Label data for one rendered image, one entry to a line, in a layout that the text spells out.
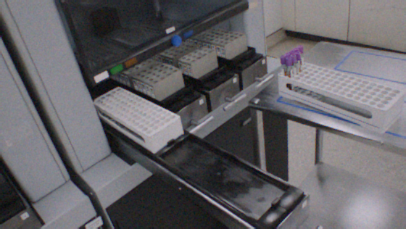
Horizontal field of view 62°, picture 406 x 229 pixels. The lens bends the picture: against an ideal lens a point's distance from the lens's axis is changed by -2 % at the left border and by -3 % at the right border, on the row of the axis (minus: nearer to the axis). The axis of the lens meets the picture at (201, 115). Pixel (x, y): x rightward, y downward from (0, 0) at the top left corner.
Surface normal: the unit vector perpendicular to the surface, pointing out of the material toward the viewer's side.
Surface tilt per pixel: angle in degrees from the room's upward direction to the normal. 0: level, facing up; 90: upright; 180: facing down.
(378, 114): 90
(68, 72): 90
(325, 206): 0
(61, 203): 0
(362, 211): 0
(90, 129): 90
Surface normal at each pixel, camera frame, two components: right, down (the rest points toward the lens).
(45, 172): 0.69, 0.31
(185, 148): -0.15, -0.82
